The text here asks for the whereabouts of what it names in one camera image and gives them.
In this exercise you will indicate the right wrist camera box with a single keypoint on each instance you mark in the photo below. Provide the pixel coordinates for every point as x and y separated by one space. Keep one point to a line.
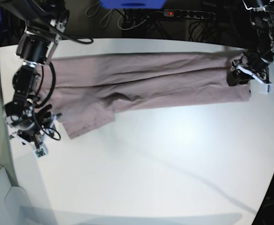
40 152

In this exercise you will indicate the blue plastic bin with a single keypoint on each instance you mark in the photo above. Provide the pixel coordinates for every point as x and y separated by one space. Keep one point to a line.
132 4

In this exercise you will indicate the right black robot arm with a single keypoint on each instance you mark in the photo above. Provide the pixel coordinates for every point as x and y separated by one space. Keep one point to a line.
34 82

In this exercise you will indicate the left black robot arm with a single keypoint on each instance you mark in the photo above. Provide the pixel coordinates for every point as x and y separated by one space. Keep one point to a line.
262 20

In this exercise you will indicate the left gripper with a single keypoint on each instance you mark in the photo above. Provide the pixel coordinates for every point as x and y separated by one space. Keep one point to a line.
251 65

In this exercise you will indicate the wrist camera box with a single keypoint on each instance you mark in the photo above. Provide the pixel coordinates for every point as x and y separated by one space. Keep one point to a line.
40 152
266 88

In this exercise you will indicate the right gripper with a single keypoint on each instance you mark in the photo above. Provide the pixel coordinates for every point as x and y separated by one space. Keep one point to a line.
33 129

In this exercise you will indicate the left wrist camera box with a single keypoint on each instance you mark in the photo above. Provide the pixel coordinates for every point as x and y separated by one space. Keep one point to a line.
266 88

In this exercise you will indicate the mauve pink t-shirt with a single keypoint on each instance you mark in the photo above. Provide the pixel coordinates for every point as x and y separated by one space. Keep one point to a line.
90 90

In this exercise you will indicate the black power strip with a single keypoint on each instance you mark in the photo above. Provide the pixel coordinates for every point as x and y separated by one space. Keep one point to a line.
189 14

